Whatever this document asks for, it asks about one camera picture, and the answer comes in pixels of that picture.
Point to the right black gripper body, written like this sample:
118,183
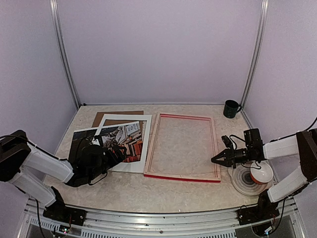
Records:
239,157

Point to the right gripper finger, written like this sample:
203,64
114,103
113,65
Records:
224,163
224,155

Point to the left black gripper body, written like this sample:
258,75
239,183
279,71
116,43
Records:
103,167

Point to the red wooden picture frame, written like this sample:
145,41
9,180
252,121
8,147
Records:
216,178

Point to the cat and books photo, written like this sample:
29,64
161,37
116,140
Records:
126,134

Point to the white photo mat board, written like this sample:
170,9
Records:
116,119

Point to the clear acrylic sheet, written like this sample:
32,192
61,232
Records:
183,146

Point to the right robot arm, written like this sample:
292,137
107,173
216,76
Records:
301,145

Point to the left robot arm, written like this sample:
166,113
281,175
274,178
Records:
18,155

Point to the clear glass plate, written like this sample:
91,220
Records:
243,183

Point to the white orange bowl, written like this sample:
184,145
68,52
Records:
261,173

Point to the dark green mug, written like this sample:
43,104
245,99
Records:
231,108

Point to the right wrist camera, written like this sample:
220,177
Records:
227,142

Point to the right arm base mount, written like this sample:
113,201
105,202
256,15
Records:
248,215

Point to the front aluminium rail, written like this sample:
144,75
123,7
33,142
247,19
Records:
100,223

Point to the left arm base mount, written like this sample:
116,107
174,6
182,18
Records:
71,216

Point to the right aluminium post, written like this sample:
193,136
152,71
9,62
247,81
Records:
256,51

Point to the aluminium post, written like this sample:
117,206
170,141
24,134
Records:
63,53
256,51

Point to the left aluminium post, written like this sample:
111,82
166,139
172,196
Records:
63,53

